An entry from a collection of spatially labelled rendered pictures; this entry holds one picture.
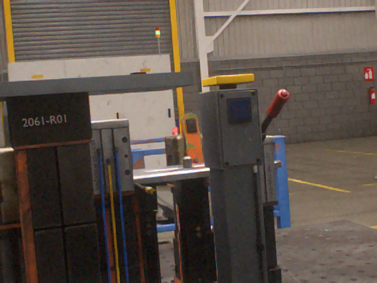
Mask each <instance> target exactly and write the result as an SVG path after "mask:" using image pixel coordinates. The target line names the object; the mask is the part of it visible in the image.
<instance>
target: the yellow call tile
mask: <svg viewBox="0 0 377 283"><path fill-rule="evenodd" d="M250 82H254V74H239V75H221V76H215V77H208V78H205V79H202V86H203V87H210V86H219V90H228V89H237V85H240V84H247V83H250Z"/></svg>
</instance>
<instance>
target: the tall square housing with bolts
mask: <svg viewBox="0 0 377 283"><path fill-rule="evenodd" d="M91 140H92V142H91V143H89V145H90V154H91V161H92V180H93V187H94V206H95V207H96V221H94V222H95V223H96V226H97V233H98V245H99V252H100V271H101V278H102V283H142V282H141V264H139V263H138V262H137V250H136V243H135V230H134V223H133V203H132V196H131V195H134V194H136V190H135V188H134V181H133V161H132V154H131V141H130V133H129V120H128V119H109V120H101V121H92V139H91Z"/></svg>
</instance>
